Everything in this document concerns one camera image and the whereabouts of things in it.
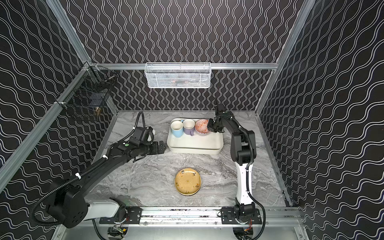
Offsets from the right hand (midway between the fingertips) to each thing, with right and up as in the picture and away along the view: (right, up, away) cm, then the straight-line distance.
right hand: (210, 129), depth 104 cm
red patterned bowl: (-6, +2, +1) cm, 7 cm away
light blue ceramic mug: (-23, +1, -3) cm, 23 cm away
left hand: (-31, -9, -21) cm, 38 cm away
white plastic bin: (0, -10, 0) cm, 10 cm away
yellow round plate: (-15, -29, -21) cm, 39 cm away
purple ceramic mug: (-15, +2, +1) cm, 15 cm away
